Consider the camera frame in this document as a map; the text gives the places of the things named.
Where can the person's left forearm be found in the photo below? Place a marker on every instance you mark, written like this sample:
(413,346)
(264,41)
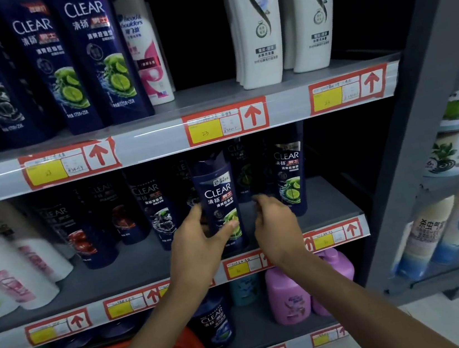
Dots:
(150,342)

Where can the navy black Clear bottle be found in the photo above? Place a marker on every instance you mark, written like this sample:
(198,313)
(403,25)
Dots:
(187,186)

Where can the white curvy bottle gold cap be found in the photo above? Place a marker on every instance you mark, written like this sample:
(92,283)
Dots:
(283,25)
(309,13)
(232,32)
(256,25)

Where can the white pink-label shampoo bottle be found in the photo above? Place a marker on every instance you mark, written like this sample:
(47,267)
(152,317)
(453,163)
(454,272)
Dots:
(15,271)
(46,257)

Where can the navy green Clear bottle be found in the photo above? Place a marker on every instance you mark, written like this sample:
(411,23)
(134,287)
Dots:
(217,190)
(290,168)

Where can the person's right hand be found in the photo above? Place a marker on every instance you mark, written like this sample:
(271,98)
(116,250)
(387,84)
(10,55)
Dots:
(282,236)

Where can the grey store shelf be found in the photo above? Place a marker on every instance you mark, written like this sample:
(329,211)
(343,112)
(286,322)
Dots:
(330,200)

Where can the person's right forearm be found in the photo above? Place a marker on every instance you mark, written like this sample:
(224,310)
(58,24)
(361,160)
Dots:
(357,311)

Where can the grey end rack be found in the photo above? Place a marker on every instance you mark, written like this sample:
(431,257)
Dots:
(436,271)

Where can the person's left hand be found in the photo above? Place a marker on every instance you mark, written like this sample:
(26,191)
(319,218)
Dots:
(194,260)

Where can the navy round bottle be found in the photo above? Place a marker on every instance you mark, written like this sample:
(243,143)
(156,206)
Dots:
(213,321)

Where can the small teal bottle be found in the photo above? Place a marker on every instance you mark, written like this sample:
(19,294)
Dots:
(244,290)

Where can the white bottle red label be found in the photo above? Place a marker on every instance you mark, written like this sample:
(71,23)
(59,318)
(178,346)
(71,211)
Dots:
(146,52)

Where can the row of large navy bottles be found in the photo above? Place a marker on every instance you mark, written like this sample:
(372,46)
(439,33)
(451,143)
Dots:
(51,64)

